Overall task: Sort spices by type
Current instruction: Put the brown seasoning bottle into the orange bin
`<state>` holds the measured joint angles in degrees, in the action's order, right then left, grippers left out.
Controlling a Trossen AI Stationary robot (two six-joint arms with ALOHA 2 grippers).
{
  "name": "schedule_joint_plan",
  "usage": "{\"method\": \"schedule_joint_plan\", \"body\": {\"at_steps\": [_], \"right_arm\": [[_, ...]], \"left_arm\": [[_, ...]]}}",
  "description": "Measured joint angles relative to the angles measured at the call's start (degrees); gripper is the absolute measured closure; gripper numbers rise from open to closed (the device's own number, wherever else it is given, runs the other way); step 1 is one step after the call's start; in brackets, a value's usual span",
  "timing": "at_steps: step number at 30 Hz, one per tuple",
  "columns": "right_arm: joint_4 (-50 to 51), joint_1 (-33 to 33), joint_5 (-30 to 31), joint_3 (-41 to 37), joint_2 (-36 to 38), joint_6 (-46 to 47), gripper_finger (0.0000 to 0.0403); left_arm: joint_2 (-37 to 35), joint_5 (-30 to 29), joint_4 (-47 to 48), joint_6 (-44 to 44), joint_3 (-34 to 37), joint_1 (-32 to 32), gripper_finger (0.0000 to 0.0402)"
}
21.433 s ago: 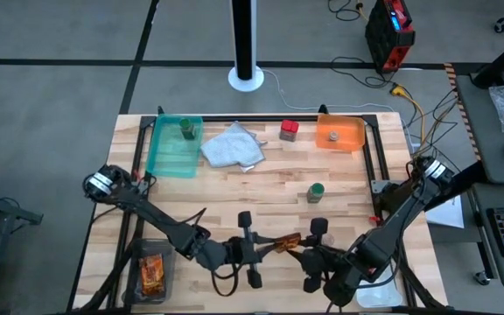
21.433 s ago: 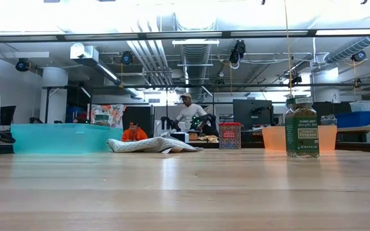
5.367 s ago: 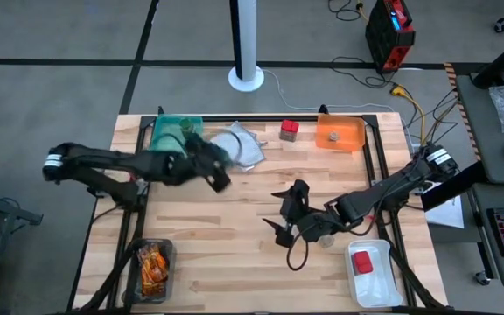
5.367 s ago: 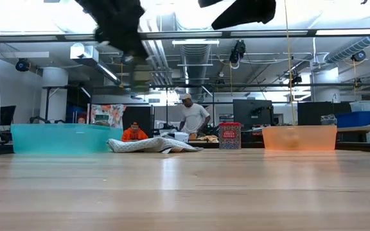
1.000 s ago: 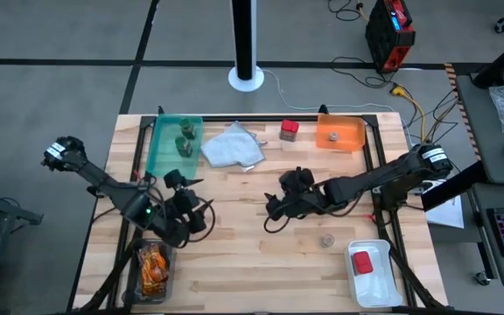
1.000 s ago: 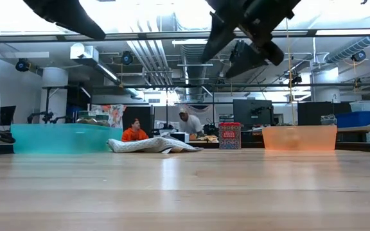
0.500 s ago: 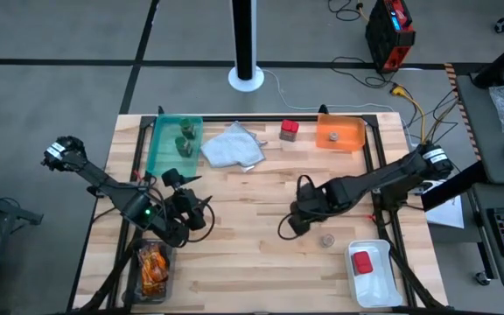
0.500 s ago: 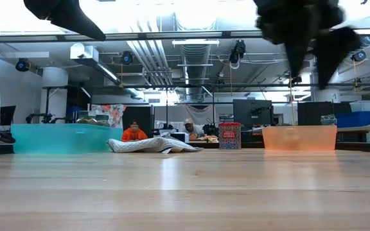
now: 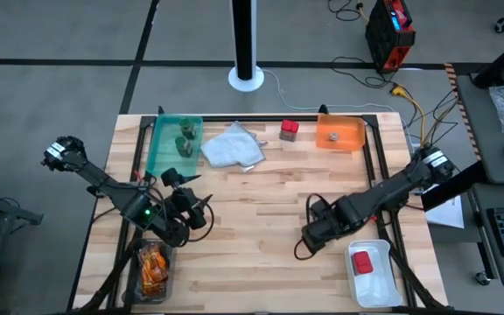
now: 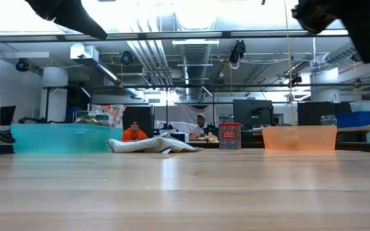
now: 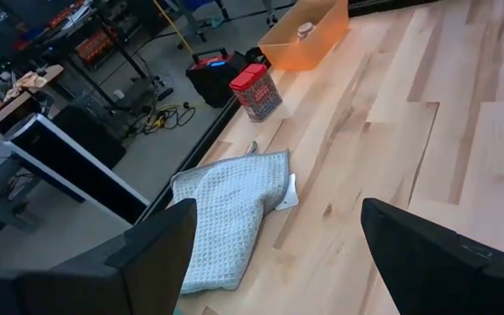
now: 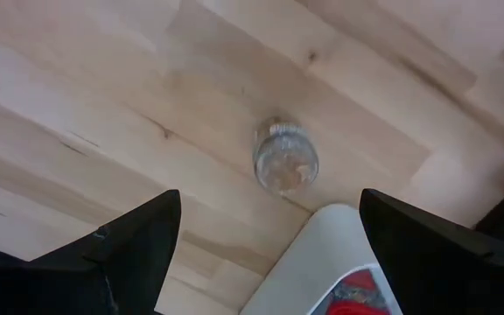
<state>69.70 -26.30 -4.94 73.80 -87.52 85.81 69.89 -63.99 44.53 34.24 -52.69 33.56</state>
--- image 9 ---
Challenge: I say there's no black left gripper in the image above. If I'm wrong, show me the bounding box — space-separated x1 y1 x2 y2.
159 168 214 232

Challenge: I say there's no green-lid spice jar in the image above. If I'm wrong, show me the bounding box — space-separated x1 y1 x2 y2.
174 136 194 158
178 117 197 141

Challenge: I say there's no red block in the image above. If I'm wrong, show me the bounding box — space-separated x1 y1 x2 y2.
350 249 375 277

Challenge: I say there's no orange brown spice packet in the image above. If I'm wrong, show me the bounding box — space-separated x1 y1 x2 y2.
140 262 169 298
136 242 170 284

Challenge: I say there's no red-lid square spice jar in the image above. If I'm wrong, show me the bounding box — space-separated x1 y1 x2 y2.
278 119 300 143

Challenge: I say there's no teal translucent plastic bin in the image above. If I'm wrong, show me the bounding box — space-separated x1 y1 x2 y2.
145 114 204 179

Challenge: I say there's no light grey folded cloth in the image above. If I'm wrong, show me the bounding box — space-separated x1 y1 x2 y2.
199 121 269 173

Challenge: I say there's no white plastic bin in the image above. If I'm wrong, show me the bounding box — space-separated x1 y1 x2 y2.
343 239 405 309

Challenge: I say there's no dark grey plastic bin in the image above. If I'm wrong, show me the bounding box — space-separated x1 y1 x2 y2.
122 239 178 307

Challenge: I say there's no orange translucent plastic bin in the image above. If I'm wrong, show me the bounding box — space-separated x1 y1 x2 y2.
315 114 367 153

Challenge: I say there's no black white pole stand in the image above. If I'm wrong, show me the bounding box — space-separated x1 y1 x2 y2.
227 0 265 93

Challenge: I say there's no white paper sheet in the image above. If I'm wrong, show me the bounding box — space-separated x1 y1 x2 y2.
425 194 466 229

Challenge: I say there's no black diagonal beam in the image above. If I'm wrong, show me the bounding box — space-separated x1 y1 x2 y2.
472 28 504 90
421 160 489 212

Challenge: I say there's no grey side desk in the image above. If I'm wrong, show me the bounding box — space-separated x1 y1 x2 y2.
446 63 504 185

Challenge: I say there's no red black equipment case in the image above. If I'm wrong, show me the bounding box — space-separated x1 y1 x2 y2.
364 0 417 74

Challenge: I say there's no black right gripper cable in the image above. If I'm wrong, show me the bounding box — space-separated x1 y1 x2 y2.
293 192 324 263

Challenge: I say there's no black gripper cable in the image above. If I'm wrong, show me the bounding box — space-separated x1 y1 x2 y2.
293 192 324 263
188 202 216 243

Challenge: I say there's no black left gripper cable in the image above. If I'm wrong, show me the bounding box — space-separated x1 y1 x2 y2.
188 202 216 243

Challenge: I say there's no black metal table frame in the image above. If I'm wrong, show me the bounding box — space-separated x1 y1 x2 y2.
76 104 448 314

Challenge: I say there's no white floor cable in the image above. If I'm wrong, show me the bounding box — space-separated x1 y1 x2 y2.
262 68 415 145

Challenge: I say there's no black floor cable bundle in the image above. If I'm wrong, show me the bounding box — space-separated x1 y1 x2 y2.
409 87 461 161

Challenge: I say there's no yellow cable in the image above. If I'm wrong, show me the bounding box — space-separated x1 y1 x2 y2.
389 85 428 145

